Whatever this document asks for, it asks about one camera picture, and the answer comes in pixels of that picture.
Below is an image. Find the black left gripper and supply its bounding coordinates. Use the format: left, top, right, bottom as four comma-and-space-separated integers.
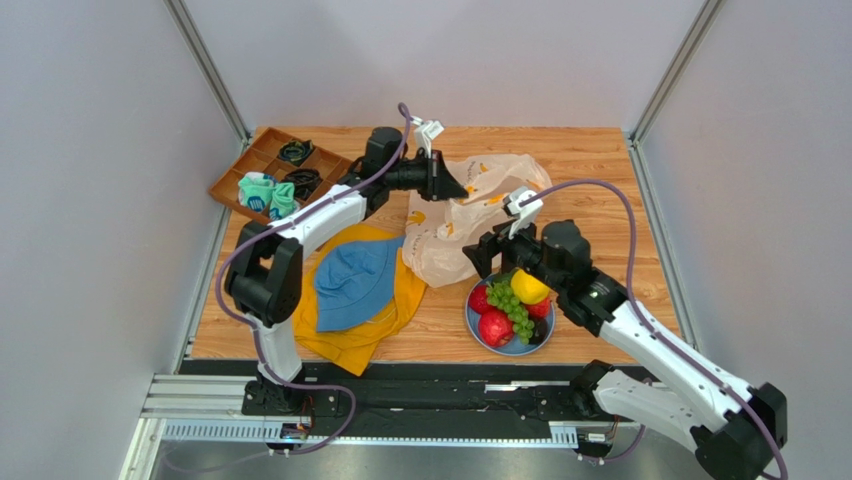
384, 150, 468, 203

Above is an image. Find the green grape bunch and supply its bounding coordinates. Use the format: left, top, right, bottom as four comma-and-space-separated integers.
485, 281, 534, 345

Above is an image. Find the banana print plastic bag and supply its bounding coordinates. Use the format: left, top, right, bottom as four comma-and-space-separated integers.
401, 154, 552, 288

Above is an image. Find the red strawberry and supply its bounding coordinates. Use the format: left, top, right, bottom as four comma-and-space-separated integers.
467, 283, 495, 315
525, 297, 551, 319

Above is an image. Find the yellow lemon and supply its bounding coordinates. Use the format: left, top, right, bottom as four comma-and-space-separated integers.
510, 269, 550, 305

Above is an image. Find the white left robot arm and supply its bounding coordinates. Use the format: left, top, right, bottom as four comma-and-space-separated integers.
215, 120, 468, 414

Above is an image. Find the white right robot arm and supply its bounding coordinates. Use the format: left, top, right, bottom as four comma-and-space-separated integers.
463, 220, 788, 479

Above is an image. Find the red apple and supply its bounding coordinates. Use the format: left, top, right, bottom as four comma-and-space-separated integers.
477, 310, 515, 348

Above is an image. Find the dark plum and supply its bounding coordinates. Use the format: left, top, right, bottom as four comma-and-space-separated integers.
529, 318, 550, 345

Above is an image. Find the blue bucket hat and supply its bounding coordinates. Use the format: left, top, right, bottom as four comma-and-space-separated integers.
313, 237, 403, 333

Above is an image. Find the dark rolled sock front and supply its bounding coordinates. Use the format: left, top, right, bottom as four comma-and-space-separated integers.
282, 168, 322, 201

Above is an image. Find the dark rolled sock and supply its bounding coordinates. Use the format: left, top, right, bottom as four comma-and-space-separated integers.
282, 168, 322, 201
277, 139, 314, 166

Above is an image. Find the dark rolled sock back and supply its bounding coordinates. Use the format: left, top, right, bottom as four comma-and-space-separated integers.
277, 139, 314, 166

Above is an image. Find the yellow cloth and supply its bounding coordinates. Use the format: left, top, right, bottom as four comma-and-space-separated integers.
293, 224, 427, 375

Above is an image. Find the teal sock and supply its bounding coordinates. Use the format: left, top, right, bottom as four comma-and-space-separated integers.
268, 182, 300, 221
238, 172, 278, 213

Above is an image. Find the brown divided organizer tray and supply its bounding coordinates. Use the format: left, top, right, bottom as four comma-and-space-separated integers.
208, 128, 352, 223

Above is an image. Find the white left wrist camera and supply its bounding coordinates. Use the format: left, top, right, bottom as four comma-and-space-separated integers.
411, 116, 445, 158

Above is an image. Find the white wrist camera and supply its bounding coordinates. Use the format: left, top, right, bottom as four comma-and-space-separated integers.
411, 116, 445, 158
503, 187, 543, 239

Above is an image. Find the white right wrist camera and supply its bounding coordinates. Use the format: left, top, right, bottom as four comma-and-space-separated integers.
503, 187, 543, 239

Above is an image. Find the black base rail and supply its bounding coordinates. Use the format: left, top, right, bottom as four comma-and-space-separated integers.
178, 360, 614, 440

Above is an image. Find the aluminium frame rail right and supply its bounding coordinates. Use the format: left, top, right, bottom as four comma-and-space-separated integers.
627, 0, 726, 145

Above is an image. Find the aluminium frame rail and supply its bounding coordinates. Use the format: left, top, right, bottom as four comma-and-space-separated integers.
627, 0, 726, 145
163, 0, 252, 149

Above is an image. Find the aluminium frame rail left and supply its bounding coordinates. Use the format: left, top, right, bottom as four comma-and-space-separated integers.
163, 0, 252, 149

